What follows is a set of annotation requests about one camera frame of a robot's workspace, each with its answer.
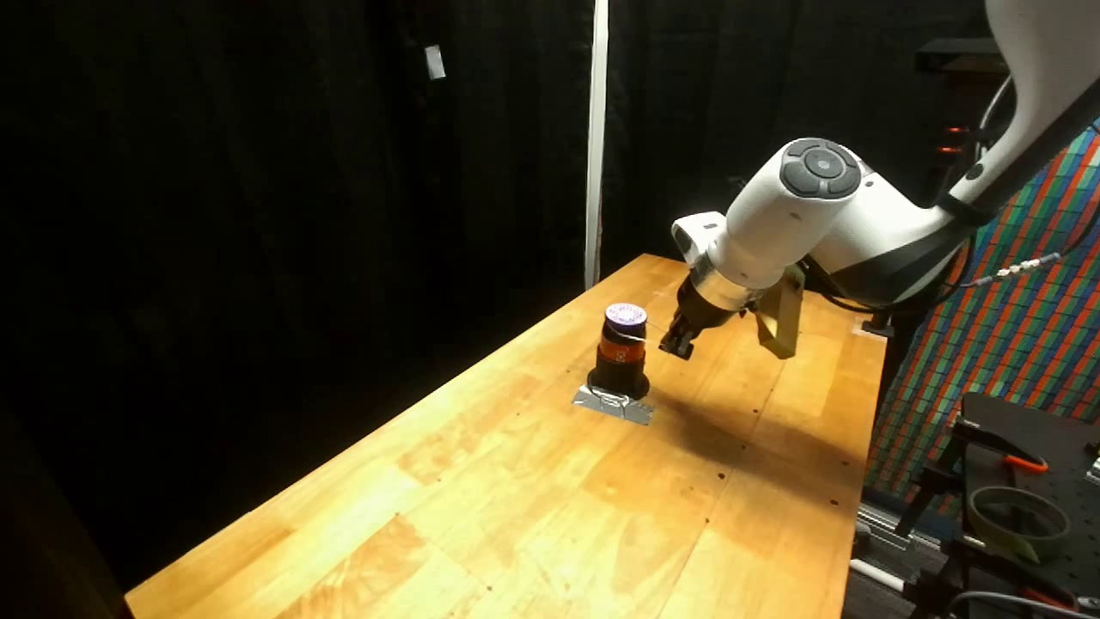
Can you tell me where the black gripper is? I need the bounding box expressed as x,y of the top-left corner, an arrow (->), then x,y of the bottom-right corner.
658,270 -> 750,361

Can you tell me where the small dark orange-banded jar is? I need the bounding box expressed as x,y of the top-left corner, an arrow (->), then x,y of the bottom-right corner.
595,299 -> 654,394

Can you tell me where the silver tape patch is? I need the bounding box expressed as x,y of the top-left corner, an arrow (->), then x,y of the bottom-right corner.
571,380 -> 658,431

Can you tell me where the white vertical pole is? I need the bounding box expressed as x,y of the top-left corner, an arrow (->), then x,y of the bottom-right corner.
580,0 -> 611,288

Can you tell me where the black side platform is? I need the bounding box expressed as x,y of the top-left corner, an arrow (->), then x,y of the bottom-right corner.
895,390 -> 1100,619

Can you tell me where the grey tape roll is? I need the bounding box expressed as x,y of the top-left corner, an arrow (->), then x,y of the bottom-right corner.
965,481 -> 1076,565

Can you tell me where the tan wrist camera bracket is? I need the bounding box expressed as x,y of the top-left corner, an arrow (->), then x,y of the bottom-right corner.
753,266 -> 809,361

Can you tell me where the black clamp orange handle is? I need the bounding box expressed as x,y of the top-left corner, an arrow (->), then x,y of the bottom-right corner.
953,415 -> 1051,479

